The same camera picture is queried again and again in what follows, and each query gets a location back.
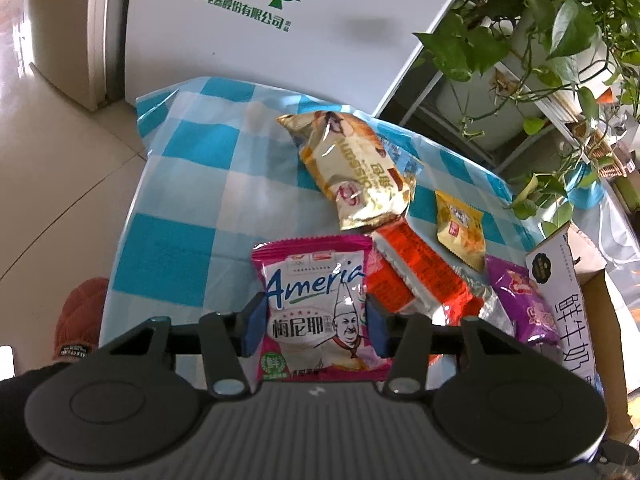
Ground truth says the white plant pot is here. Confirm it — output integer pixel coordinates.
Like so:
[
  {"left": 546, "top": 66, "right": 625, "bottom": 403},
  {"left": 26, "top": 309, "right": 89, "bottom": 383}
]
[{"left": 500, "top": 7, "right": 623, "bottom": 88}]

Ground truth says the pink snack packet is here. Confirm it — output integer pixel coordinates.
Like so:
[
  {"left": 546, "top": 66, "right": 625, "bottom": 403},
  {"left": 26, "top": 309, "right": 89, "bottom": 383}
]
[{"left": 251, "top": 235, "right": 396, "bottom": 383}]

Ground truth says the small yellow snack packet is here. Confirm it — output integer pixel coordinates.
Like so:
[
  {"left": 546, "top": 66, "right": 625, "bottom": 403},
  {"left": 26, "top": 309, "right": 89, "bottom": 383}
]
[{"left": 434, "top": 190, "right": 487, "bottom": 273}]

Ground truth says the blue checked tablecloth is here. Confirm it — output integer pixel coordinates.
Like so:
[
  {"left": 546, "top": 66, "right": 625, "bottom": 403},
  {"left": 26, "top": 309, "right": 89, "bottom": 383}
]
[{"left": 100, "top": 76, "right": 543, "bottom": 386}]

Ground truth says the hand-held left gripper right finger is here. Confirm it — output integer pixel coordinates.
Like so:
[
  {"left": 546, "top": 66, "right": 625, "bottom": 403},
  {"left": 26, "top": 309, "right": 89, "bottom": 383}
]
[{"left": 365, "top": 296, "right": 538, "bottom": 400}]

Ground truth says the white freezer with green print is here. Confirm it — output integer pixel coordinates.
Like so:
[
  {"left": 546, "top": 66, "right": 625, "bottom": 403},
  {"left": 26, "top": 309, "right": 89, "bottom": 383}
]
[{"left": 27, "top": 0, "right": 481, "bottom": 113}]

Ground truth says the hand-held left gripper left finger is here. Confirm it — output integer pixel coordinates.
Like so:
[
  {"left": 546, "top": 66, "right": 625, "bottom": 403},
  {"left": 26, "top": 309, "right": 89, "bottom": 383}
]
[{"left": 100, "top": 292, "right": 266, "bottom": 400}]

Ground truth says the blue snack packet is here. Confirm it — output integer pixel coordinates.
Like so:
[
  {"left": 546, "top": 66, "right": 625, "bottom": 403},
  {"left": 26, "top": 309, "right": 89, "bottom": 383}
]
[{"left": 372, "top": 125, "right": 426, "bottom": 196}]

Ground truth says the gold snack bag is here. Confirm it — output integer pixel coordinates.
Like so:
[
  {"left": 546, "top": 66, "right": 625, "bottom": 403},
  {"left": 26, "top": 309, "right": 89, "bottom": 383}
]
[{"left": 276, "top": 110, "right": 418, "bottom": 235}]

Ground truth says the printed cardboard box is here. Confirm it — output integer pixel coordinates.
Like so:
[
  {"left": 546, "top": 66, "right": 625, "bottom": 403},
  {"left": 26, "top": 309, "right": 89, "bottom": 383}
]
[{"left": 525, "top": 222, "right": 640, "bottom": 436}]

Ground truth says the wicker basket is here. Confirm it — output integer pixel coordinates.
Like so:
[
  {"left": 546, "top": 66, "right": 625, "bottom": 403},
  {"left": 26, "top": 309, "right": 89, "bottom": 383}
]
[{"left": 582, "top": 132, "right": 632, "bottom": 178}]

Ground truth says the purple snack packet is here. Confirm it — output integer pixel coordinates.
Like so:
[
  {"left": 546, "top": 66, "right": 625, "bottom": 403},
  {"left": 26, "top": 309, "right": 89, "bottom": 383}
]
[{"left": 485, "top": 255, "right": 561, "bottom": 346}]

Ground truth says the pothos plant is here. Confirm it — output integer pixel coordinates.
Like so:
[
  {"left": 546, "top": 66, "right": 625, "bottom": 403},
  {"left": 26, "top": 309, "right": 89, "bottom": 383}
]
[{"left": 412, "top": 0, "right": 640, "bottom": 236}]

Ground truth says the orange snack packet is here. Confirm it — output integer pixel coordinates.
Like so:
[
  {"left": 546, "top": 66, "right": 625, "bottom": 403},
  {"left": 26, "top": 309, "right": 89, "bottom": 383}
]
[{"left": 367, "top": 220, "right": 516, "bottom": 336}]

